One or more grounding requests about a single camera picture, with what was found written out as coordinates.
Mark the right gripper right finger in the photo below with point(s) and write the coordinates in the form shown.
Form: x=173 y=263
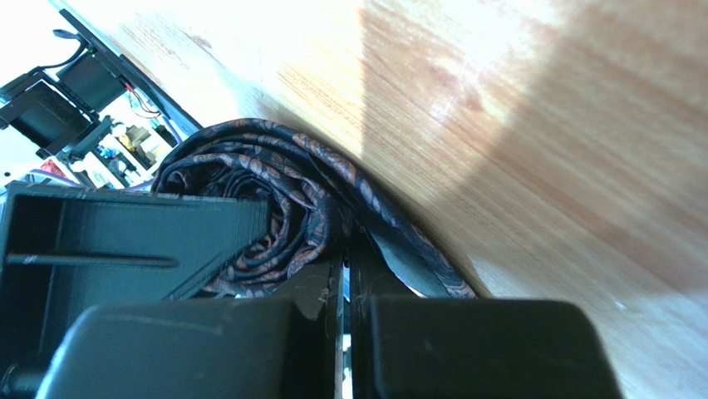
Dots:
x=384 y=339

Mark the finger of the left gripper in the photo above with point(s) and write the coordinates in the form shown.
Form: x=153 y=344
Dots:
x=64 y=250

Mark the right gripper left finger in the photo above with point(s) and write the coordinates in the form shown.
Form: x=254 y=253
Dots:
x=314 y=354

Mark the dark paisley tie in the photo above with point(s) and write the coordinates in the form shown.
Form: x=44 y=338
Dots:
x=318 y=201

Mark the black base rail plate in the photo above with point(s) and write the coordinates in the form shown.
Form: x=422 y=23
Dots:
x=153 y=98

